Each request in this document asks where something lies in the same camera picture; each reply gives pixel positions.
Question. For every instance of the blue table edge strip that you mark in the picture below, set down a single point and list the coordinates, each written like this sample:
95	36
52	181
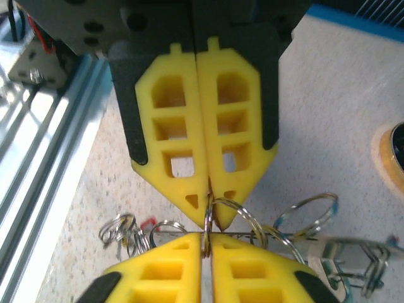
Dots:
363	20

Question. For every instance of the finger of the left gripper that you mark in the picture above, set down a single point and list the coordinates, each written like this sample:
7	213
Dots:
208	126
145	110

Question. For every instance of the metal key holder bar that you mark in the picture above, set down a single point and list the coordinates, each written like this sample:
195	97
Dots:
334	252

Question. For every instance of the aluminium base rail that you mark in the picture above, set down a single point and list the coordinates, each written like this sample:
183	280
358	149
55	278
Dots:
47	132

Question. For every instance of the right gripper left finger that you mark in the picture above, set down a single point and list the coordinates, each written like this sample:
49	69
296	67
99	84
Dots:
176	252

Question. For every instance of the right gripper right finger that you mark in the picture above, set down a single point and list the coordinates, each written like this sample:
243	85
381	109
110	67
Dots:
227	252

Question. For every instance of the silver split keyring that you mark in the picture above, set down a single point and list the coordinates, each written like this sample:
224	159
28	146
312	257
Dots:
252	221
123	217
167	223
208	221
312	197
284	240

